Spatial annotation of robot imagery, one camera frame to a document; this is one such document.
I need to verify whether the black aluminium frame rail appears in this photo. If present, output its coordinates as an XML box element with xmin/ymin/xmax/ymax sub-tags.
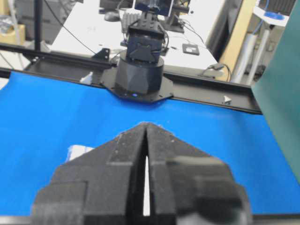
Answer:
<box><xmin>0</xmin><ymin>44</ymin><xmax>262</xmax><ymax>114</ymax></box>

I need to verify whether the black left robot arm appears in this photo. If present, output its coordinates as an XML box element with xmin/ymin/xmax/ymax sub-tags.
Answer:
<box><xmin>114</xmin><ymin>0</ymin><xmax>173</xmax><ymax>98</ymax></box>

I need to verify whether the green backdrop board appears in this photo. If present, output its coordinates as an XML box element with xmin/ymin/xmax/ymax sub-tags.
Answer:
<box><xmin>252</xmin><ymin>1</ymin><xmax>300</xmax><ymax>180</ymax></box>

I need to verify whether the blue table cloth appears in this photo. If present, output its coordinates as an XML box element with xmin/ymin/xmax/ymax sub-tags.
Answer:
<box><xmin>0</xmin><ymin>73</ymin><xmax>300</xmax><ymax>216</ymax></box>

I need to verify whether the white background desk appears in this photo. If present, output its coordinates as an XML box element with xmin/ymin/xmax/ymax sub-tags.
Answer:
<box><xmin>51</xmin><ymin>0</ymin><xmax>216</xmax><ymax>69</ymax></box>

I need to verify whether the white blue striped towel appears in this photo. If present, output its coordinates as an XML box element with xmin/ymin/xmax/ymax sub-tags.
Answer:
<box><xmin>66</xmin><ymin>145</ymin><xmax>94</xmax><ymax>162</ymax></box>

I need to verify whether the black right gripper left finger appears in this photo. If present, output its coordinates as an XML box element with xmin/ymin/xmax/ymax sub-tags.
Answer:
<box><xmin>31</xmin><ymin>123</ymin><xmax>147</xmax><ymax>225</ymax></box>

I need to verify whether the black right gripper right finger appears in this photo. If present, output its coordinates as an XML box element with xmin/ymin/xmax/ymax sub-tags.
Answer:
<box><xmin>146</xmin><ymin>123</ymin><xmax>252</xmax><ymax>225</ymax></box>

